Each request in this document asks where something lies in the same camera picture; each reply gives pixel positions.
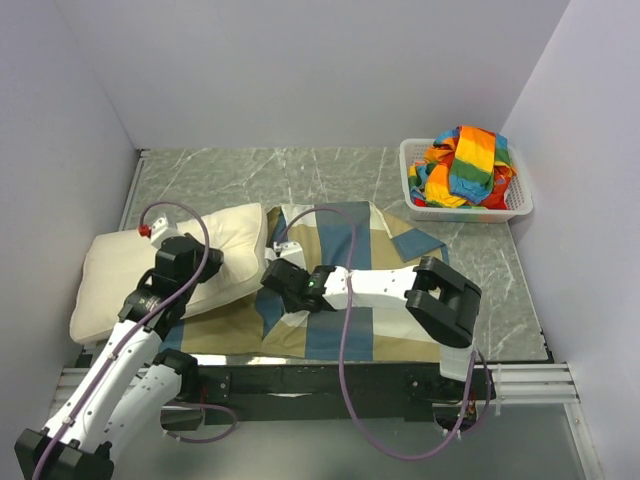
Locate blue beige white pillowcase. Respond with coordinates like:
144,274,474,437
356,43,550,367
163,201,448,362

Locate cream white pillow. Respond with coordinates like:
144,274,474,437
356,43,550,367
69,203,268,344

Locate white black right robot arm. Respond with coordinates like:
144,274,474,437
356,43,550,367
261,256,482,399

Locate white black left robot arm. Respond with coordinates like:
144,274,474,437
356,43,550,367
14,234,223,479

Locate rainbow striped cloth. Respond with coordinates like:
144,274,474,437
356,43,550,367
407,125,517,210

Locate white plastic basket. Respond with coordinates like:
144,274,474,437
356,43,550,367
399,137,534,222

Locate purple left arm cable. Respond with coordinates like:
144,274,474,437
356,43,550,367
30,201,239,480

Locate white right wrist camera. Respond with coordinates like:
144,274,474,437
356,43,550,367
273,241,307,270

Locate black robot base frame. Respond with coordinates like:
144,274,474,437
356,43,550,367
74,349,501,434

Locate aluminium rail frame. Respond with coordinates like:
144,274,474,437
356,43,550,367
491,363,579,405

